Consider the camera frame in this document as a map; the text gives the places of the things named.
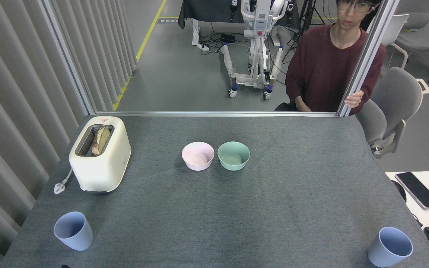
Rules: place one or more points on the silver aluminium post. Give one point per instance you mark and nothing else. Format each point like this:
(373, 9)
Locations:
(368, 56)
(69, 56)

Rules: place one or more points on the black smartphone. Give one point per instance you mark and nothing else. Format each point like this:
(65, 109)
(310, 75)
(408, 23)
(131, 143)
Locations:
(418, 190)

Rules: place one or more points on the black tripod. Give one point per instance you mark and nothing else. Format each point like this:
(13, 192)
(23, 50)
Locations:
(304, 18)

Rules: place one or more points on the person's left hand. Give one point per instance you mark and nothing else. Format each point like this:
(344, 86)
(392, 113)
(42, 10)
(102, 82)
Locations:
(354, 99)

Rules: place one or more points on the grey chair with armrests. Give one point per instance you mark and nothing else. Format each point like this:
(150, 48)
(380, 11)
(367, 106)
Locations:
(421, 39)

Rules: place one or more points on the white chair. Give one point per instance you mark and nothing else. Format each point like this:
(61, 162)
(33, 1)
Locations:
(394, 31)

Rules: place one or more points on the black computer mouse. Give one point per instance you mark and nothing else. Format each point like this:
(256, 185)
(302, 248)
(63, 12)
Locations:
(400, 190)

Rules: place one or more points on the silver aluminium rail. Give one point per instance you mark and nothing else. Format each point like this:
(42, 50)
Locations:
(214, 114)

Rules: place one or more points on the white power strip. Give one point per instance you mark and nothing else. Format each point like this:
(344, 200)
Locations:
(204, 47)

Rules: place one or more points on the cream white toaster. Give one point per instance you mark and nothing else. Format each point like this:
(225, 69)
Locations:
(102, 167)

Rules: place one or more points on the blue plastic cup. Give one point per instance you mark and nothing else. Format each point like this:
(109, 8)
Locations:
(387, 247)
(73, 232)

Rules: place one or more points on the grey office chair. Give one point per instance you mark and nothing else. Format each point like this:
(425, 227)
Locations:
(395, 96)

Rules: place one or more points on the table with black cloth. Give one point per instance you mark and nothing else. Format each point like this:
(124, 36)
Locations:
(207, 9)

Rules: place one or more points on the person's right hand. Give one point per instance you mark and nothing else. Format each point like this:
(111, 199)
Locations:
(303, 105)

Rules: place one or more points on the white stand on wheels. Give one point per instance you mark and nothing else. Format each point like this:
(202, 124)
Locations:
(260, 22)

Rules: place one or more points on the toasted bread slice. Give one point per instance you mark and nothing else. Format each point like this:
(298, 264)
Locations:
(101, 139)

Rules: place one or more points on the pink bowl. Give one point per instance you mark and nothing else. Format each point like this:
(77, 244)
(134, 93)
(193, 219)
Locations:
(198, 158)

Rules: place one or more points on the green bowl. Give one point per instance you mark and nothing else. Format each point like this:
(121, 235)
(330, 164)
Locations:
(234, 159)

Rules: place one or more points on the black power adapter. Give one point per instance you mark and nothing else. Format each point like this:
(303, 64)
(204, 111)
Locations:
(228, 38)

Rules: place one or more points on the person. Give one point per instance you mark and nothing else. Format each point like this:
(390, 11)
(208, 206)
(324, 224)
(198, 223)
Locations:
(318, 67)

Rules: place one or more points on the grey pleated curtain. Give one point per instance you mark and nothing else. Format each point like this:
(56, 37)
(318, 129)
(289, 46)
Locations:
(9, 111)

